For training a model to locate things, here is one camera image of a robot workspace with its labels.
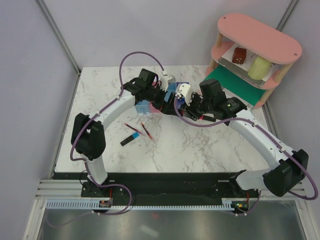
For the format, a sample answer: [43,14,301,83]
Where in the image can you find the white cable duct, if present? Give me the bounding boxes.
[45,199,235,211]

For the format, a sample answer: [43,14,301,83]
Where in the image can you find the light blue drawer bin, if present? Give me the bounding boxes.
[135,100,151,114]
[164,84,177,103]

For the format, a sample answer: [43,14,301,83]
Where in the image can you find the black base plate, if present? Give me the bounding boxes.
[53,172,259,205]

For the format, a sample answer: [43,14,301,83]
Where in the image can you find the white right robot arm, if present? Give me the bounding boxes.
[174,79,309,197]

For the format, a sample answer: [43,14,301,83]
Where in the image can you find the blue capped black highlighter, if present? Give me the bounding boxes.
[120,132,140,146]

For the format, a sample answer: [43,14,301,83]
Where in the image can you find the pink drawer bin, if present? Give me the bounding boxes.
[149,81,165,111]

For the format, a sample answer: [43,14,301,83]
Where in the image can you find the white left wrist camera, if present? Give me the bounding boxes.
[160,74,176,92]

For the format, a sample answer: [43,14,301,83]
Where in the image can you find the pale yellow cup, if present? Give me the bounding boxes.
[247,56,272,80]

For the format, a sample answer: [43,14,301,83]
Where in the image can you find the orange capped refill pen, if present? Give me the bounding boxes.
[140,122,156,143]

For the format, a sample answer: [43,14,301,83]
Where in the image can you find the white paper sheet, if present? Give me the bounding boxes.
[218,43,278,85]

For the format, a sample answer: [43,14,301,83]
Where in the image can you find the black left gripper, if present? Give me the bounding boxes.
[145,83,177,116]

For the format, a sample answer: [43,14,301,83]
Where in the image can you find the pink capped black highlighter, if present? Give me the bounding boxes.
[200,114,217,123]

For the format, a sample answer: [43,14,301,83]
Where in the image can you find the brown box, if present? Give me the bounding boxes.
[231,47,247,65]

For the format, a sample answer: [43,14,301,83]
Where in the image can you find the pink two tier shelf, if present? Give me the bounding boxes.
[208,13,302,103]

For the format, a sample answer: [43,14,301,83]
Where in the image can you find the green book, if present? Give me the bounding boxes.
[205,65,265,109]

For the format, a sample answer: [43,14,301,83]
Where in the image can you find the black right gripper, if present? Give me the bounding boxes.
[179,92,214,122]

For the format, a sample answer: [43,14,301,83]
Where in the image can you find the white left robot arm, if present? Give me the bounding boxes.
[70,68,176,197]

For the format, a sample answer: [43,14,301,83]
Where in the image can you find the purple drawer bin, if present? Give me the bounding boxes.
[175,82,189,107]

